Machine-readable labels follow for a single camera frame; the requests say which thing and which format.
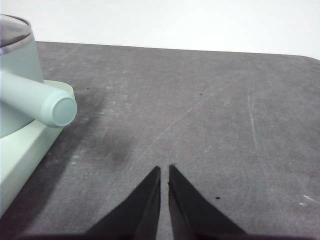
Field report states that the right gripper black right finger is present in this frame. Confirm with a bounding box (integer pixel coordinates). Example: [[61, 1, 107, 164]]
[[167, 164, 248, 237]]

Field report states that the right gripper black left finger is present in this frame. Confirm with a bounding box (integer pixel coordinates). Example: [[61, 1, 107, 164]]
[[86, 165, 162, 237]]

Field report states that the glass lid with green knob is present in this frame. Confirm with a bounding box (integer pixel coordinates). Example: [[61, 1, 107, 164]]
[[0, 14, 33, 55]]

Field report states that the mint green breakfast machine base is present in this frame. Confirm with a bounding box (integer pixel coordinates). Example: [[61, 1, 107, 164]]
[[0, 79, 76, 214]]

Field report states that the mint green handled pot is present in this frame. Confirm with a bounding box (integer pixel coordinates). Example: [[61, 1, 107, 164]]
[[0, 32, 79, 138]]

